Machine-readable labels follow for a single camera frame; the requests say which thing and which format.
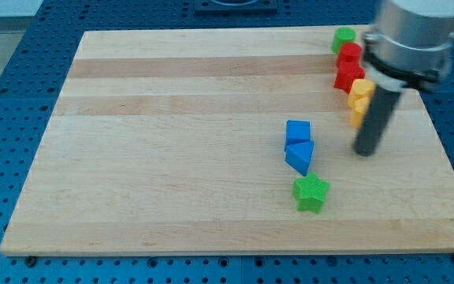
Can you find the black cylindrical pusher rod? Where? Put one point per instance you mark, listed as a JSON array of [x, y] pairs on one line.
[[382, 104]]

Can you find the red star block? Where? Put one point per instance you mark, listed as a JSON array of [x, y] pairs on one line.
[[347, 73]]

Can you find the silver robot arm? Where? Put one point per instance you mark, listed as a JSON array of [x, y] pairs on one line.
[[408, 46]]

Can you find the green star block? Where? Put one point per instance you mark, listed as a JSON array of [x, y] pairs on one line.
[[310, 193]]

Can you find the yellow heart block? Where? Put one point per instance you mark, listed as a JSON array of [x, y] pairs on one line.
[[359, 110]]

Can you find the yellow hexagon block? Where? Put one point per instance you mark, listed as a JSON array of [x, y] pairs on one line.
[[360, 88]]

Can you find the red cylinder block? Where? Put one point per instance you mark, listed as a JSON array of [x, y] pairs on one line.
[[349, 52]]

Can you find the green cylinder block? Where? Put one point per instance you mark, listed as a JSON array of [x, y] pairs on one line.
[[341, 36]]

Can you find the blue cube block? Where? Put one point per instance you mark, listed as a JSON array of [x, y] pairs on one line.
[[297, 132]]

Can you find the blue triangle block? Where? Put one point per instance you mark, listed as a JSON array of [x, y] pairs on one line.
[[299, 156]]

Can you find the wooden board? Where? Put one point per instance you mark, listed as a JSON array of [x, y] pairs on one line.
[[172, 142]]

